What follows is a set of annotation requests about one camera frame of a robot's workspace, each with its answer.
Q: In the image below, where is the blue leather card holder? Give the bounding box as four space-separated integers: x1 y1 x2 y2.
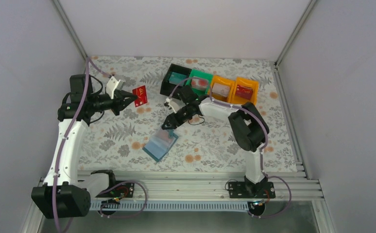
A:
142 129 179 162

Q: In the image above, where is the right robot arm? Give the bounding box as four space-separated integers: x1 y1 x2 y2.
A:
161 86 269 198

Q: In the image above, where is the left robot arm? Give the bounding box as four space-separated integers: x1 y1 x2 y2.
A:
31 74 137 219

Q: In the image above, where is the white red patterned card stack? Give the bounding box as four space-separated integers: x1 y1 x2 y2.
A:
190 77 209 91

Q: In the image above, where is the teal VIP card stack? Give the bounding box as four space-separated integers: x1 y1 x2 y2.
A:
169 72 187 85

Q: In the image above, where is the white VIP card stack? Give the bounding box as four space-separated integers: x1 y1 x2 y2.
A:
212 83 230 98

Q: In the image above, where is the yellow bin with white cards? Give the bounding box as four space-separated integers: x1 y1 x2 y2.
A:
207 75 235 103

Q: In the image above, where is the yellow bin with red cards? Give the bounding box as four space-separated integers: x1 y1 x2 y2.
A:
231 77 259 105

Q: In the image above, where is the red VIP card stack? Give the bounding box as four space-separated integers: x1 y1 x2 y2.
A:
235 85 254 100

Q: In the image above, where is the black storage bin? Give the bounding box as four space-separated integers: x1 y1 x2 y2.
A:
160 64 192 100

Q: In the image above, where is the green storage bin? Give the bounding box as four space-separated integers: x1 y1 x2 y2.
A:
185 69 213 96

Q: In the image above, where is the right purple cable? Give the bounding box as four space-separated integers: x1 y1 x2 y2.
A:
167 76 292 220

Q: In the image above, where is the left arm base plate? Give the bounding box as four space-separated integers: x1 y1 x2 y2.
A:
94 181 136 198

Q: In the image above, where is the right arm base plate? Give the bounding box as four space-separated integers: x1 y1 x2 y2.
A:
225 181 276 199

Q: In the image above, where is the slotted grey cable duct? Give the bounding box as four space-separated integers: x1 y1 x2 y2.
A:
90 200 262 213

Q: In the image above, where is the aluminium frame rail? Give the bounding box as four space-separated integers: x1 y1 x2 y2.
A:
35 172 325 201

